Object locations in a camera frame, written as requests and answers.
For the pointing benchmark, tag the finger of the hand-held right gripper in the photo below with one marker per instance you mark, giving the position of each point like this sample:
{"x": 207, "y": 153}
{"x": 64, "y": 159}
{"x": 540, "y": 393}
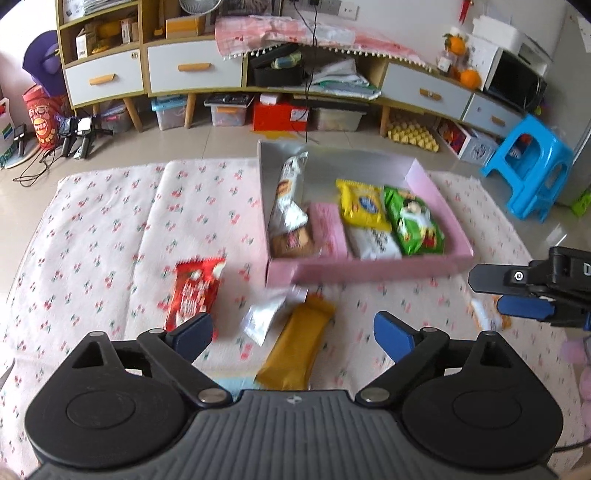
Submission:
{"x": 496, "y": 278}
{"x": 524, "y": 307}

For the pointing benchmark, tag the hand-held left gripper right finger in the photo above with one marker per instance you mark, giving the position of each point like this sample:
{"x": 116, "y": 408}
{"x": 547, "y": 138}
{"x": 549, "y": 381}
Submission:
{"x": 395, "y": 334}

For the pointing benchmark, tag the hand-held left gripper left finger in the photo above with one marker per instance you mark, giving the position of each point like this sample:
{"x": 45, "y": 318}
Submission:
{"x": 194, "y": 334}

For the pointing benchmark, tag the silver orange biscuit packet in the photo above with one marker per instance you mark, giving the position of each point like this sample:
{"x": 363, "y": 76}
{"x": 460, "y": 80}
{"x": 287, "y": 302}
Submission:
{"x": 482, "y": 314}

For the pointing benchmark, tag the red snack packet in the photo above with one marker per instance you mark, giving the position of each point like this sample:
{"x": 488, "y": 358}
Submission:
{"x": 194, "y": 288}

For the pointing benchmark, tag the pink cardboard box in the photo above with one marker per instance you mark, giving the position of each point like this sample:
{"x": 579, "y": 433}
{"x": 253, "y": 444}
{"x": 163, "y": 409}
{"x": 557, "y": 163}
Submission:
{"x": 369, "y": 272}

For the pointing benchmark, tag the small silver snack packet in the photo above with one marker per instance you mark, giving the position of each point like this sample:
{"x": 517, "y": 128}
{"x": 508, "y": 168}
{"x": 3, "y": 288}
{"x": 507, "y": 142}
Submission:
{"x": 263, "y": 318}

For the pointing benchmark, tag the white pale green snack packet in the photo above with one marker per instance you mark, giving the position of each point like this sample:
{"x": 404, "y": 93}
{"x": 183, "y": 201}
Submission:
{"x": 374, "y": 242}

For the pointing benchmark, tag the brown snack packet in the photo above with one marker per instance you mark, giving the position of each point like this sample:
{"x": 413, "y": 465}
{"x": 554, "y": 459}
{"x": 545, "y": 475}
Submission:
{"x": 295, "y": 350}

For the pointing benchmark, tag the pink snack packet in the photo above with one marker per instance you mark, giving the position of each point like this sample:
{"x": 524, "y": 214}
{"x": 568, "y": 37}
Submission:
{"x": 328, "y": 230}

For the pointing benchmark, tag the yellow snack packet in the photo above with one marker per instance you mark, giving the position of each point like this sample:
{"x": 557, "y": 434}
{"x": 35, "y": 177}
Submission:
{"x": 362, "y": 203}

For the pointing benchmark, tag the tan biscuit packet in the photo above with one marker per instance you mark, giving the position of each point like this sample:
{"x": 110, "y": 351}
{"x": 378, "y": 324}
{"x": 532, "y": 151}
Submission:
{"x": 293, "y": 240}

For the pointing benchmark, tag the burger print snack packet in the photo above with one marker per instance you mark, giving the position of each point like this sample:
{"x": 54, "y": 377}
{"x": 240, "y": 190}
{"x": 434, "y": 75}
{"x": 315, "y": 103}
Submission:
{"x": 290, "y": 184}

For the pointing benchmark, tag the pink soft cloth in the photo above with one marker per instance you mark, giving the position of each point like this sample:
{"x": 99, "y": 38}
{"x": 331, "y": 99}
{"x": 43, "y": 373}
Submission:
{"x": 577, "y": 369}

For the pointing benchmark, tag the blue plastic stool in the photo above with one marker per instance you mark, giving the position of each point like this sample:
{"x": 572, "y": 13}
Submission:
{"x": 531, "y": 161}

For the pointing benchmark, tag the white red printed box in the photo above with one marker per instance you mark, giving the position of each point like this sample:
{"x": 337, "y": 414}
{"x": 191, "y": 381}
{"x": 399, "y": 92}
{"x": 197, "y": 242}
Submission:
{"x": 466, "y": 143}

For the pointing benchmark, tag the cherry print tablecloth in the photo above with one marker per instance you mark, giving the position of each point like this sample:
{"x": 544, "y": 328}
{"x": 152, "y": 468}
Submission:
{"x": 92, "y": 230}

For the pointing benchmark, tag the yellow egg tray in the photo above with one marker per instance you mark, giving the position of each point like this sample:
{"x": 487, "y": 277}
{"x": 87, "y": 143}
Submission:
{"x": 413, "y": 134}

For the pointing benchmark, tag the black white microwave oven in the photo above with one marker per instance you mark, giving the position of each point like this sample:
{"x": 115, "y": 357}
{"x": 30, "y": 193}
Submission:
{"x": 515, "y": 81}

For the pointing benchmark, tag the orange fruit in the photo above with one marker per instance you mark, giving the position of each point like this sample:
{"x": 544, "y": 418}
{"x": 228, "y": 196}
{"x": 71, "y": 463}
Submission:
{"x": 456, "y": 44}
{"x": 470, "y": 78}

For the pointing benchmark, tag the clear bin with blue lid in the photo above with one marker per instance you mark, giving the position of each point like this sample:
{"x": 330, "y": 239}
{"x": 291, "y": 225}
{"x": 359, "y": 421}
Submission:
{"x": 170, "y": 113}

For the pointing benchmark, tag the large clear storage bin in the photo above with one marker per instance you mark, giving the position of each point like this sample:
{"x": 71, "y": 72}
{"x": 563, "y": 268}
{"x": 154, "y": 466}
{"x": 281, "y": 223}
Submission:
{"x": 337, "y": 117}

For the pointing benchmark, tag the black tripod devices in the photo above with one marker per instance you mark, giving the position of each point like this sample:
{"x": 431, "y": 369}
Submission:
{"x": 83, "y": 134}

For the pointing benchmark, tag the red cardboard box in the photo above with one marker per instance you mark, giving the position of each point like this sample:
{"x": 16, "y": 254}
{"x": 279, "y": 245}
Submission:
{"x": 277, "y": 115}

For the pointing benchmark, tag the white appliance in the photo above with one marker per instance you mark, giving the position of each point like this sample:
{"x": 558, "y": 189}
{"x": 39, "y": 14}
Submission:
{"x": 508, "y": 32}

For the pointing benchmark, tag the pile of folded cloths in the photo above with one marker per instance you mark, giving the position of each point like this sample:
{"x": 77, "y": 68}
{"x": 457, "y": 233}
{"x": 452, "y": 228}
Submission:
{"x": 344, "y": 81}

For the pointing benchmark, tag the red printed bag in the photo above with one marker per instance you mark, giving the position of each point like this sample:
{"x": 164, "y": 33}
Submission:
{"x": 44, "y": 120}

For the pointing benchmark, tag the black box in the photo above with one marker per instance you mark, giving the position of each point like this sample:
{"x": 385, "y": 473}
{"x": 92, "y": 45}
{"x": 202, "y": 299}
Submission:
{"x": 277, "y": 71}

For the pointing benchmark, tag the white shopping bag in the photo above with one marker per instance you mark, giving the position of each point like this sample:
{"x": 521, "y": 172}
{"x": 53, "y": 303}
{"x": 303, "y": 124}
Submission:
{"x": 5, "y": 131}

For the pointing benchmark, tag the pink fringed cloth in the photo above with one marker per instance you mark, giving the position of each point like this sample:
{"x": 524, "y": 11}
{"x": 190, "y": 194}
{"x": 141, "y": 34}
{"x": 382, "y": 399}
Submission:
{"x": 351, "y": 37}

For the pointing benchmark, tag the tan cardboard box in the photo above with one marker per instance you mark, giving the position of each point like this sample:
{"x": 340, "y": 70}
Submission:
{"x": 184, "y": 26}

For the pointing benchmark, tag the wooden white drawer cabinet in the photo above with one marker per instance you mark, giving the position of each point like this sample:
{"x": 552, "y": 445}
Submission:
{"x": 145, "y": 27}

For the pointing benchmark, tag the purple round object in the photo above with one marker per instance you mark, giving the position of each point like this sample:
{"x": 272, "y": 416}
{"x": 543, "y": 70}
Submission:
{"x": 41, "y": 60}

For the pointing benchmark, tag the white electric fan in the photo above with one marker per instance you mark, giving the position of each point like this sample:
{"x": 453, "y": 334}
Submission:
{"x": 198, "y": 5}

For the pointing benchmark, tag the framed cat picture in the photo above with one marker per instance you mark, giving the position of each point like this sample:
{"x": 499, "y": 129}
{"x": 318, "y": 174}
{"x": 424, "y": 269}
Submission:
{"x": 251, "y": 8}

